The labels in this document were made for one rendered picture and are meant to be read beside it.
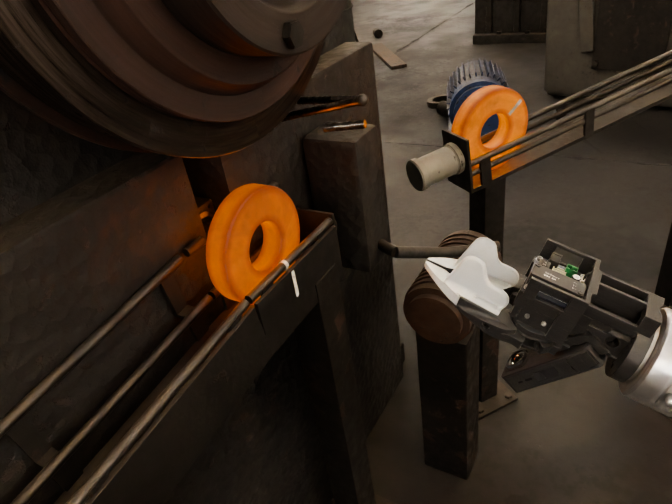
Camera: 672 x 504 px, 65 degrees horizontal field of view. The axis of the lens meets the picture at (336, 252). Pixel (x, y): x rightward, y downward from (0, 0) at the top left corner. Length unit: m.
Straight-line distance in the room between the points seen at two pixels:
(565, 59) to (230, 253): 2.86
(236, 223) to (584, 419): 1.04
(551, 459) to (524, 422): 0.11
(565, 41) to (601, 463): 2.42
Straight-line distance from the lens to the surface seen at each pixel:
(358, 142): 0.79
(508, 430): 1.39
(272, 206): 0.68
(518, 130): 1.07
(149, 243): 0.64
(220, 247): 0.63
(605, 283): 0.55
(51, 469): 0.61
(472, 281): 0.54
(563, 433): 1.40
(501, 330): 0.54
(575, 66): 3.32
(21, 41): 0.44
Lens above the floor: 1.08
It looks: 33 degrees down
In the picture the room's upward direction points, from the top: 9 degrees counter-clockwise
